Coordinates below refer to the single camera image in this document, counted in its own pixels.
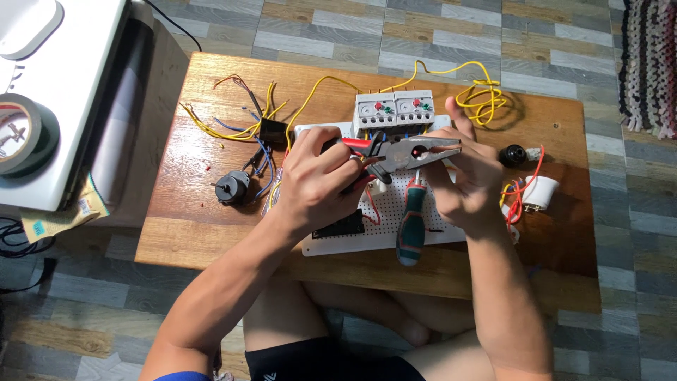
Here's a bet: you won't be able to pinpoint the person's right hand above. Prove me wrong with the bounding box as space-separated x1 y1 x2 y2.
421 97 504 235

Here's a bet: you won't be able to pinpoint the person's left hand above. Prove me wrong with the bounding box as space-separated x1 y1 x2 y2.
269 126 378 240

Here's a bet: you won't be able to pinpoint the red black handled pliers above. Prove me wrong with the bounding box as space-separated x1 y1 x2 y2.
323 135 462 192

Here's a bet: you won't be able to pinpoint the grey overload relay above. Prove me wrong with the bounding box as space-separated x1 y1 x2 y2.
352 91 397 139
394 89 436 133

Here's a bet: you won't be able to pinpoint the small black relay box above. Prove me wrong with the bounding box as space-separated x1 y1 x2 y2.
258 117 289 144

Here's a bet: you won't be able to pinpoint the black lamp socket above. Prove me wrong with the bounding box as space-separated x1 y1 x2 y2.
498 144 529 169

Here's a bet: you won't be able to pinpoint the black terminal block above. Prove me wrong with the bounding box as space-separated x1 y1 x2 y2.
311 209 366 240

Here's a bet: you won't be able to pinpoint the white perforated mounting board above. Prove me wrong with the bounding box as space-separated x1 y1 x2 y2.
294 114 520 258

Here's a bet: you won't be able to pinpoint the white round plug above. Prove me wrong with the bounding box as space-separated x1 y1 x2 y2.
520 175 560 214

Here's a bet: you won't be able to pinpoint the small black fan motor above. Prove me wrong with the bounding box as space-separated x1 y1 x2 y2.
210 170 251 206

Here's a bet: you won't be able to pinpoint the person's legs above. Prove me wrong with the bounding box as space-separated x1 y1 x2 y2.
240 278 500 381

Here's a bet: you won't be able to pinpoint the woven striped rug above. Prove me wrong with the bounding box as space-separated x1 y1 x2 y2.
618 0 677 140

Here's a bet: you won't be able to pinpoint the black shorts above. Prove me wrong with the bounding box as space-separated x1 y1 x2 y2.
244 337 427 381

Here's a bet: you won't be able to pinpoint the white appliance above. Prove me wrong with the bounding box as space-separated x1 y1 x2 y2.
0 0 155 213

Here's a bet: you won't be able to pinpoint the blue sleeve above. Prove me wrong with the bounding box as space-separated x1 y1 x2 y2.
152 371 213 381

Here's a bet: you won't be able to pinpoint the yellow paper packet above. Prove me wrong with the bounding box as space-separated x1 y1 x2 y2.
20 174 111 244

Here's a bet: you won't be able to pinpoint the black electrical tape roll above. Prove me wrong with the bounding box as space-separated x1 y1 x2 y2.
0 93 61 180

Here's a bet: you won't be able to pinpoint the long yellow coiled wire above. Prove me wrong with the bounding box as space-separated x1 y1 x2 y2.
285 60 508 154

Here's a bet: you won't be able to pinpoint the blue wires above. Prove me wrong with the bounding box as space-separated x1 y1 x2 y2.
213 106 276 203

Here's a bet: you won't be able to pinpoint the clear handled tester screwdriver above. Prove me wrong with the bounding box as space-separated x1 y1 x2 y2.
261 163 285 219

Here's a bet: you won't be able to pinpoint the short red jumper wire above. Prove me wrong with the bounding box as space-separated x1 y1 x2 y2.
364 182 383 226

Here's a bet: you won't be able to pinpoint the bundle of yellow wires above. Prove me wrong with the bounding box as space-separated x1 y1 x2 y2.
179 80 289 143

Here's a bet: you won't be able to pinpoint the green red handled screwdriver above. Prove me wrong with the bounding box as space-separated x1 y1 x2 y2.
396 170 428 267

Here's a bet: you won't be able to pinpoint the black power cable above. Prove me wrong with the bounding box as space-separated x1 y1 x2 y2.
143 0 204 55

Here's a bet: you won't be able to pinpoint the tangle of black cables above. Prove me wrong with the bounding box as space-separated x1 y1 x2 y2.
0 216 58 261

